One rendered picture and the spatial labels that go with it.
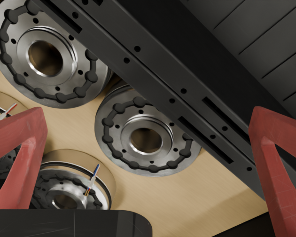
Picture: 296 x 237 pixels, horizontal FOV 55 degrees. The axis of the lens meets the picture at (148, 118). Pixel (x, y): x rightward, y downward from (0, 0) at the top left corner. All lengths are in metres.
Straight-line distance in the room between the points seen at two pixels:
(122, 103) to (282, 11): 0.14
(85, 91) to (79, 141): 0.10
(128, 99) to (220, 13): 0.10
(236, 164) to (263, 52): 0.11
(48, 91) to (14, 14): 0.07
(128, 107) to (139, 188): 0.14
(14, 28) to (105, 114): 0.10
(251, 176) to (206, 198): 0.17
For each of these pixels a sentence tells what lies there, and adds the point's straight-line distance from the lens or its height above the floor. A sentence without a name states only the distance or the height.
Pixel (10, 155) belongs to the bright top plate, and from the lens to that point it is 0.34.
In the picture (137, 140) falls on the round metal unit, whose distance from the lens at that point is 0.28.
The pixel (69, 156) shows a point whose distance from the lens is 0.34.
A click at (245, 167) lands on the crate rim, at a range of 0.19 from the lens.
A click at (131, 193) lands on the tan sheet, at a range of 0.37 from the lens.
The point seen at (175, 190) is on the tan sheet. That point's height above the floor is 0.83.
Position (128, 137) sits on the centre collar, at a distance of 0.26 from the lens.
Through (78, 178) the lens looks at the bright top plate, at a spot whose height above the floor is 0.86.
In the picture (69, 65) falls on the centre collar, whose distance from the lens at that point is 0.24.
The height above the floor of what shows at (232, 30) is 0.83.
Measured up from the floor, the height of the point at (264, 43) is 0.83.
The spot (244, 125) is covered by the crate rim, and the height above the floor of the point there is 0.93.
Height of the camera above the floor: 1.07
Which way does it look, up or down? 54 degrees down
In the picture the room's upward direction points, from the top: 163 degrees counter-clockwise
